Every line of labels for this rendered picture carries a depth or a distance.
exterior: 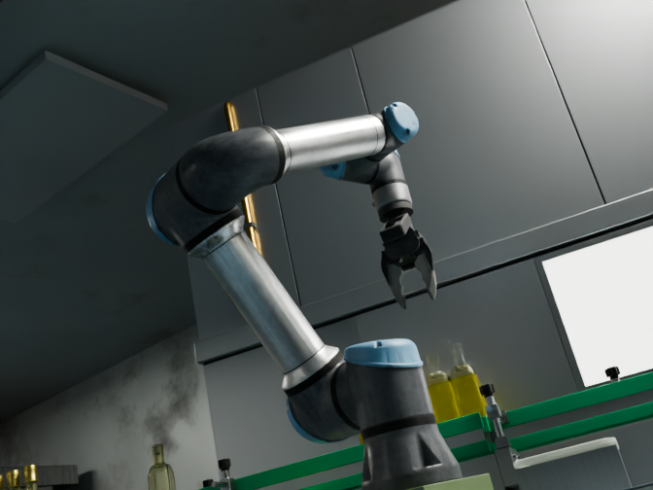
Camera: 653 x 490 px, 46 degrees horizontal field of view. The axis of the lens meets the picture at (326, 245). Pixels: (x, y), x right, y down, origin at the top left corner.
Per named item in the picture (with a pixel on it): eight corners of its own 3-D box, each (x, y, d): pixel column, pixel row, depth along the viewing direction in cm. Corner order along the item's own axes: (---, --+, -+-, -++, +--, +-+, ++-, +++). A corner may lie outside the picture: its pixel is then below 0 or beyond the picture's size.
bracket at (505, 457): (530, 483, 152) (519, 448, 155) (523, 482, 144) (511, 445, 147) (512, 488, 153) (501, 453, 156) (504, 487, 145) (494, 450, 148)
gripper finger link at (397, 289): (412, 314, 152) (411, 269, 155) (403, 307, 147) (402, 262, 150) (396, 315, 154) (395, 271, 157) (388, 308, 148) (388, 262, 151)
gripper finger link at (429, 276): (452, 297, 150) (429, 260, 155) (445, 290, 145) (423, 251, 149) (438, 305, 151) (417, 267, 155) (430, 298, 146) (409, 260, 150)
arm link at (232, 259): (365, 445, 120) (163, 160, 118) (311, 463, 130) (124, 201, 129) (403, 402, 128) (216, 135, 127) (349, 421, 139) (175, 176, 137)
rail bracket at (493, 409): (520, 449, 157) (501, 390, 162) (506, 443, 142) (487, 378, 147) (505, 453, 157) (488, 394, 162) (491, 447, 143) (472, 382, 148)
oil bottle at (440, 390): (477, 466, 166) (451, 371, 174) (471, 465, 161) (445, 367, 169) (452, 472, 167) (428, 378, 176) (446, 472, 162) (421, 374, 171)
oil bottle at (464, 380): (503, 459, 164) (475, 364, 172) (498, 458, 159) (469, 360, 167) (478, 466, 166) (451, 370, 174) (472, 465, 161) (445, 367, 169)
